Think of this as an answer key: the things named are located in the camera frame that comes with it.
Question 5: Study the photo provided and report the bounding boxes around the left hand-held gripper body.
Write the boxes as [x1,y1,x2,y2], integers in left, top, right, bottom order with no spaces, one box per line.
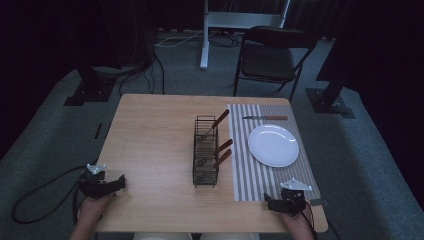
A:
[77,163,117,201]

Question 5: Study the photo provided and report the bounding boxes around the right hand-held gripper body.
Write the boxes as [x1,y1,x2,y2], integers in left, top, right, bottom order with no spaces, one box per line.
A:
[275,178,314,216]

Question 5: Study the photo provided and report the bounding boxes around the person's left hand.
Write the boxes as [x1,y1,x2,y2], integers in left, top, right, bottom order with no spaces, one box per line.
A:
[77,193,115,228]

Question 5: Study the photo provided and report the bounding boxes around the person's right hand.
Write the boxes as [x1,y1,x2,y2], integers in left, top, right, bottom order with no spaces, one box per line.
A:
[279,211,315,235]

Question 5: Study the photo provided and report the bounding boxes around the grey striped placemat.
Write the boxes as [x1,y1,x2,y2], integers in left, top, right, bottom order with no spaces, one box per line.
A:
[227,103,322,203]

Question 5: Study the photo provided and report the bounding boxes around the white round plate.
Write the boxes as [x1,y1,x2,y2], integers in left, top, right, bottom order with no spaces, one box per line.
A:
[247,123,300,169]

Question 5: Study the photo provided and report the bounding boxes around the person's legs in light trousers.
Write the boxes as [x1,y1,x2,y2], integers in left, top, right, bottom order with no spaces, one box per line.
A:
[132,231,261,240]

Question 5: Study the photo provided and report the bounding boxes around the black folding chair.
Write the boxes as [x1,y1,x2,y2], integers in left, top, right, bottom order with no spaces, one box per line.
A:
[232,25,318,104]

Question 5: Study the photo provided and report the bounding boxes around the red and black gripper cable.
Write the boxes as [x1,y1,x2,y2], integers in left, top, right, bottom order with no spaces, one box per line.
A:
[299,199,318,240]

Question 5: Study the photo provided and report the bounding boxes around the thick black gripper cable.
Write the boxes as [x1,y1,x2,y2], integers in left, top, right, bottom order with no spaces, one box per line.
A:
[11,164,88,225]

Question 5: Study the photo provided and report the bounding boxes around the wooden-handled utensil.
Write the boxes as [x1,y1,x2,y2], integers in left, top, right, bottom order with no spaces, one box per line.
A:
[195,148,233,183]
[196,138,234,167]

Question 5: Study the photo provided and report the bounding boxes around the black wire cutlery rack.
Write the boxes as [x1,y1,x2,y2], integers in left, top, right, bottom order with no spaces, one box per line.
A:
[192,114,220,188]

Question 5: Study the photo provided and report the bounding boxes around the wooden-handled knife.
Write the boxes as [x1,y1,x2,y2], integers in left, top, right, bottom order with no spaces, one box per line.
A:
[241,114,289,121]

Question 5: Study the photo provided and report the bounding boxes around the wooden-handled fork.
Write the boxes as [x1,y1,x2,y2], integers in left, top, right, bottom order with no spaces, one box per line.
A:
[195,108,231,143]

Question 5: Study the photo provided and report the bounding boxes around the black stand with base plate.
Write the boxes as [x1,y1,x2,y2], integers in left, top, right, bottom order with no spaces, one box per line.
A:
[306,29,357,120]
[63,63,118,107]

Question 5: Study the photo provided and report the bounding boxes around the black floor cables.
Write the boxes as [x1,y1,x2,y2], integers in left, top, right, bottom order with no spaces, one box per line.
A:
[117,31,241,97]

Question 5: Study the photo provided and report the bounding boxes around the white floor cable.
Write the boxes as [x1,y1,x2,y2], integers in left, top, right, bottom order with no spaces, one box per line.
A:
[154,29,205,49]

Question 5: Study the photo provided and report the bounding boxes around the white desk frame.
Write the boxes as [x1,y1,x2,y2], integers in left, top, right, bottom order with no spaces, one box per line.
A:
[199,0,292,71]

